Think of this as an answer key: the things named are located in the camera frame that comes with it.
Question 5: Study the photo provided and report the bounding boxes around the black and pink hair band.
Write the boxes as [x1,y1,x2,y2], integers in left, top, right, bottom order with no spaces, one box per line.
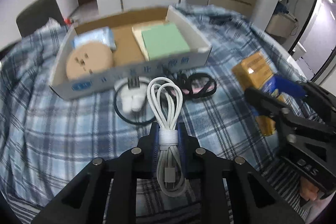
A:
[175,72,217,99]

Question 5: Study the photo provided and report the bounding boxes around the white cardboard box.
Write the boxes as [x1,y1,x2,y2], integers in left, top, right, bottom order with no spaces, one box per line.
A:
[49,5,213,101]

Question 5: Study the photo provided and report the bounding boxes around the white charger plug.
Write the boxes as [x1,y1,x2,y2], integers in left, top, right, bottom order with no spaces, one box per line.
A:
[115,77,147,112]

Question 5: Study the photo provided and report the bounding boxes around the beige round perforated pad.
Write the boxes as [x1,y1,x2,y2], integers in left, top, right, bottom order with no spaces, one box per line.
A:
[66,42,114,81]

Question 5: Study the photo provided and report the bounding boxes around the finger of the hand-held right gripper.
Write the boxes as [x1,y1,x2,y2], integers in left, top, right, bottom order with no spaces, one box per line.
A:
[244,87,336,144]
[274,76,336,122]

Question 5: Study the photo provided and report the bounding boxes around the green notebook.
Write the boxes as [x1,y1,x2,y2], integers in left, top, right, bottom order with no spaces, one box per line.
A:
[141,22,191,61]

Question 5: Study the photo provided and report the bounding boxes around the blue plaid blanket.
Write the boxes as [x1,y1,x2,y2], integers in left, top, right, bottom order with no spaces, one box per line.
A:
[0,2,314,224]

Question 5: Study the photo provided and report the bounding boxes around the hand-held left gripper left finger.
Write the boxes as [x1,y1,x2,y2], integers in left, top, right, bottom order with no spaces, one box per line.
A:
[31,122,160,224]

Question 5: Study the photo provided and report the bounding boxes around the light blue soft pack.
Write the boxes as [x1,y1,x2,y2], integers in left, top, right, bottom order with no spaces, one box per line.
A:
[73,27,116,51]

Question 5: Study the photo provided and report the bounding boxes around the orange and blue snack packet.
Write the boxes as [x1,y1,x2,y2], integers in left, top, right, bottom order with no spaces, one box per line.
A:
[232,52,287,137]

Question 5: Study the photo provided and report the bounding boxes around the dark grey chair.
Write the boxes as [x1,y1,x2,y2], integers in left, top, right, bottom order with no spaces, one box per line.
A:
[16,0,65,38]

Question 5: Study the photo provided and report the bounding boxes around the person's right hand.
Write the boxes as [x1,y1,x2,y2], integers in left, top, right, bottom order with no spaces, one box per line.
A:
[301,177,319,201]

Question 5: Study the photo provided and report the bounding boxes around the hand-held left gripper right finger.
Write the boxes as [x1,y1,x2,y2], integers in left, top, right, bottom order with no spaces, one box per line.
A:
[178,122,306,224]

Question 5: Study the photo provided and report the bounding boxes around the white cable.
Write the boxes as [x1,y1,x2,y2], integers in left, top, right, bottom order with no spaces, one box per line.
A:
[147,77,187,198]

